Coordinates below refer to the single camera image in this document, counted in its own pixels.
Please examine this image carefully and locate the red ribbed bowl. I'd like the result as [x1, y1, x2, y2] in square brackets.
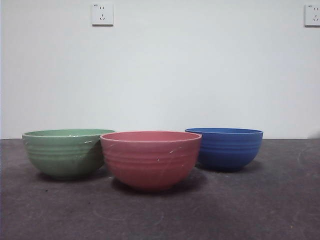
[99, 131, 203, 193]

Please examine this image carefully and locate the green ribbed bowl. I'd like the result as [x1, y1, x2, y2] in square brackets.
[21, 128, 117, 181]

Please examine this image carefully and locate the blue ribbed bowl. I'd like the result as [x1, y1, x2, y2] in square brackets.
[184, 127, 264, 172]

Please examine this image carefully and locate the white wall socket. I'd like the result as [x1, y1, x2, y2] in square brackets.
[91, 3, 114, 27]
[304, 4, 320, 28]

